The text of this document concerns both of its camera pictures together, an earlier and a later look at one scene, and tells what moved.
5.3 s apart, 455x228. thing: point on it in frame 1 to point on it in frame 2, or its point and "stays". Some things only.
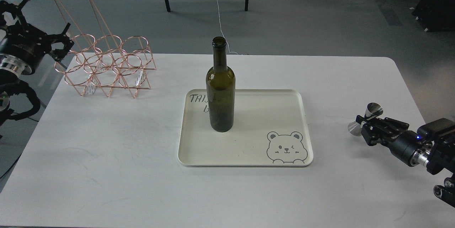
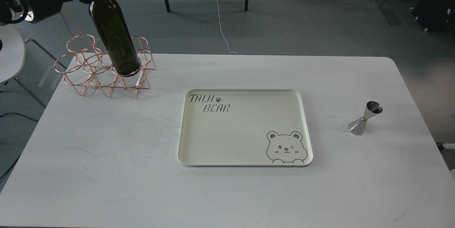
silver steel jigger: [373, 109] stays
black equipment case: [435, 11] stays
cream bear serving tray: [271, 129] stays
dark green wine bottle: [220, 85] to [120, 46]
